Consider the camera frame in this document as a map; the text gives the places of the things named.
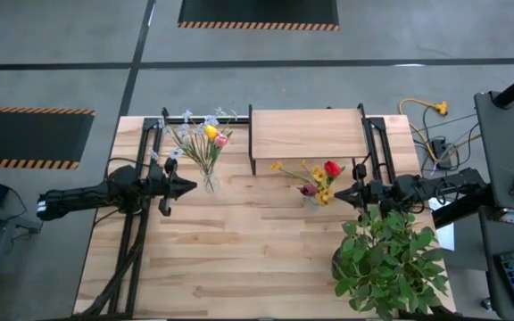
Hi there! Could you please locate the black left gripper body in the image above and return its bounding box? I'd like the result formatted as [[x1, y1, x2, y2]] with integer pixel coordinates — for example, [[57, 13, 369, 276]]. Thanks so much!
[[146, 157, 179, 218]]

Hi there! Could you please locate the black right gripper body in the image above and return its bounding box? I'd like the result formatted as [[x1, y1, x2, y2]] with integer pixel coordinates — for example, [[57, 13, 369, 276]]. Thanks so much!
[[353, 163, 396, 228]]

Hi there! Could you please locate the yellow flower bunch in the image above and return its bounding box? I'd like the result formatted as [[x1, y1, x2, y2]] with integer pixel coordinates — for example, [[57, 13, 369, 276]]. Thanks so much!
[[269, 160, 336, 207]]

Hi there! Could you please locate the pink tulip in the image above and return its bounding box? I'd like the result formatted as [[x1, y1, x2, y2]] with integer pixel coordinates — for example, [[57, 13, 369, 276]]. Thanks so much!
[[207, 133, 230, 177]]

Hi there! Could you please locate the yellow tulip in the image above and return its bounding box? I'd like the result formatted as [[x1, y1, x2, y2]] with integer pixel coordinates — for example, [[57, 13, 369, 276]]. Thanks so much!
[[202, 124, 220, 177]]

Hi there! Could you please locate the pale purple flower bunch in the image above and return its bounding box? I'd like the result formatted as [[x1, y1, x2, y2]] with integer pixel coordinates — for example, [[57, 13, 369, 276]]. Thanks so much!
[[149, 106, 240, 179]]

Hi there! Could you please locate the wooden shelf with black legs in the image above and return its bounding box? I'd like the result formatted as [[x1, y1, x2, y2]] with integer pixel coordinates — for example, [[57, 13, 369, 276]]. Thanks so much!
[[247, 104, 370, 176]]

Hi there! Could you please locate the smooth clear glass vase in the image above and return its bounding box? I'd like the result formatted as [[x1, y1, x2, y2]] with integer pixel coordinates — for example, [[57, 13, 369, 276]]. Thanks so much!
[[201, 167, 220, 193]]

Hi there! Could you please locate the ribbed clear glass vase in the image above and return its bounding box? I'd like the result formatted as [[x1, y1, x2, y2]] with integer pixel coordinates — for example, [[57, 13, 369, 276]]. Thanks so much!
[[302, 195, 325, 213]]

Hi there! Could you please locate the green leafy potted plant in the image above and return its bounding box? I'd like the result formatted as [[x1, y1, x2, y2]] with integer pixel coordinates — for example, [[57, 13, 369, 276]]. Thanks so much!
[[330, 207, 450, 321]]

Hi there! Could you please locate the black power strip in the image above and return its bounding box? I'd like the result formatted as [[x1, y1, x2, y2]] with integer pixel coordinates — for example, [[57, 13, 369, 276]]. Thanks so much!
[[430, 136, 453, 170]]

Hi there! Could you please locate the white paper sheet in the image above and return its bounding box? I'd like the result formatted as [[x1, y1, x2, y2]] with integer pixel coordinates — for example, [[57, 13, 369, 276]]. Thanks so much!
[[427, 197, 457, 251]]

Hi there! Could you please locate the dark grey side desk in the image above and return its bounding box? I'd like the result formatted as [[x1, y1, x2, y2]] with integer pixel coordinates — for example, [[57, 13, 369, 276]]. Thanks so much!
[[473, 88, 514, 321]]

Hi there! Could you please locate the black hazard-striped floor mat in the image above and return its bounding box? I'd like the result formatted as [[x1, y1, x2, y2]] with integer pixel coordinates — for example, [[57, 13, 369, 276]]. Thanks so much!
[[177, 0, 341, 32], [0, 105, 96, 170]]

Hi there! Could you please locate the black metal table frame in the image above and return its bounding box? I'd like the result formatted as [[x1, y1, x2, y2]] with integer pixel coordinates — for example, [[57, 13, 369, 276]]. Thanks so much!
[[104, 105, 396, 318]]

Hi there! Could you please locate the black floor cable tangle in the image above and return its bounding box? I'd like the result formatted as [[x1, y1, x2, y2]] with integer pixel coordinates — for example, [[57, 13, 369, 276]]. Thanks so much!
[[410, 104, 484, 173]]

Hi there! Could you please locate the black cable bundle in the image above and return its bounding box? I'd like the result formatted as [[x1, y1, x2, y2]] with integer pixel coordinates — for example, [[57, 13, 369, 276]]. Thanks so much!
[[76, 209, 146, 318]]

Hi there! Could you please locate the yellow extension cable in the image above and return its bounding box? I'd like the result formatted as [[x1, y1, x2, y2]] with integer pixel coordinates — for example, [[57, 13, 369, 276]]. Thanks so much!
[[398, 97, 449, 164]]

